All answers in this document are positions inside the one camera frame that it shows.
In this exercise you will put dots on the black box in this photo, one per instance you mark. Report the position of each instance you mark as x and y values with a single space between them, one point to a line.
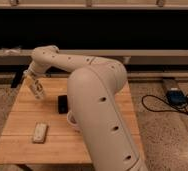
62 104

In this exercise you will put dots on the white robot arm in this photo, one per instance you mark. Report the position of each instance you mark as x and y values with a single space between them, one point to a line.
91 89

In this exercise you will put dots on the blue device on floor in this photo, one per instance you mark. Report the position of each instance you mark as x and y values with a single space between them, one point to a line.
176 97

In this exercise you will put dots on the white cup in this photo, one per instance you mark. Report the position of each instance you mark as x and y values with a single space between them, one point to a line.
71 120

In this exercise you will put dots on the wooden board table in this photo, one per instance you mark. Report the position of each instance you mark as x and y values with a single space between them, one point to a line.
63 144

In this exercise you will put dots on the beige rectangular block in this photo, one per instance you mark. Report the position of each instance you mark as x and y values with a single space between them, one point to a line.
40 132

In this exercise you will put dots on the long metal rail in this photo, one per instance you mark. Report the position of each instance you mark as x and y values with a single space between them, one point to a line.
22 57

